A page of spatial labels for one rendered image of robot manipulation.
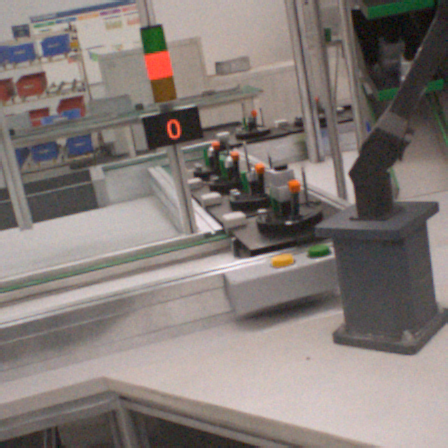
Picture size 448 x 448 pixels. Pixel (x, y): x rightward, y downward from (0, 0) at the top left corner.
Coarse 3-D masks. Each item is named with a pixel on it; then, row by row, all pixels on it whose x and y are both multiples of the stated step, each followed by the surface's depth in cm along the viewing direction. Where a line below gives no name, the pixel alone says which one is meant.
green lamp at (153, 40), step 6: (144, 30) 148; (150, 30) 148; (156, 30) 148; (162, 30) 149; (144, 36) 149; (150, 36) 148; (156, 36) 148; (162, 36) 149; (144, 42) 149; (150, 42) 149; (156, 42) 149; (162, 42) 149; (144, 48) 150; (150, 48) 149; (156, 48) 149; (162, 48) 149
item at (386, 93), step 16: (352, 16) 162; (400, 16) 162; (368, 32) 165; (384, 32) 166; (400, 32) 165; (416, 32) 153; (368, 48) 162; (416, 48) 155; (368, 64) 156; (368, 80) 150; (384, 80) 150; (432, 80) 148; (384, 96) 144
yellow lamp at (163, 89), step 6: (162, 78) 150; (168, 78) 151; (156, 84) 151; (162, 84) 151; (168, 84) 151; (174, 84) 153; (156, 90) 151; (162, 90) 151; (168, 90) 151; (174, 90) 152; (156, 96) 152; (162, 96) 151; (168, 96) 151; (174, 96) 152; (156, 102) 152
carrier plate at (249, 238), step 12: (324, 204) 162; (324, 216) 153; (228, 228) 158; (240, 228) 156; (252, 228) 154; (312, 228) 146; (240, 240) 147; (252, 240) 146; (264, 240) 144; (276, 240) 143; (288, 240) 141; (252, 252) 140; (264, 252) 140
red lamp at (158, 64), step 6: (150, 54) 151; (156, 54) 149; (162, 54) 149; (168, 54) 151; (150, 60) 150; (156, 60) 149; (162, 60) 150; (168, 60) 151; (150, 66) 150; (156, 66) 150; (162, 66) 150; (168, 66) 151; (150, 72) 151; (156, 72) 150; (162, 72) 150; (168, 72) 151; (150, 78) 152; (156, 78) 150
